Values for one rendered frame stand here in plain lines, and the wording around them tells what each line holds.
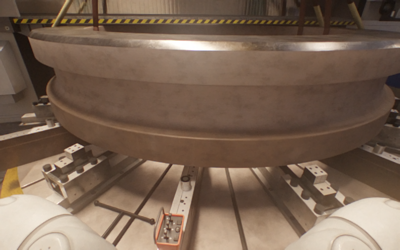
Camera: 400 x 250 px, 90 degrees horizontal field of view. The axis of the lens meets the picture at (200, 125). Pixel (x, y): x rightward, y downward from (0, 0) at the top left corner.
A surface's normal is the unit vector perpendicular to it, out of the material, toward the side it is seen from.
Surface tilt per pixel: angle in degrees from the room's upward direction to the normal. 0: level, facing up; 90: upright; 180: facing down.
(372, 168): 90
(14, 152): 90
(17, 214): 2
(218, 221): 0
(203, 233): 0
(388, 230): 19
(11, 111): 90
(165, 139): 90
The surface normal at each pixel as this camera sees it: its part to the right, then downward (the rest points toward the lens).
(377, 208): -0.04, -0.97
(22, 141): 0.60, 0.37
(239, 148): 0.01, 0.47
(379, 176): -0.80, 0.28
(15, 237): -0.01, -0.58
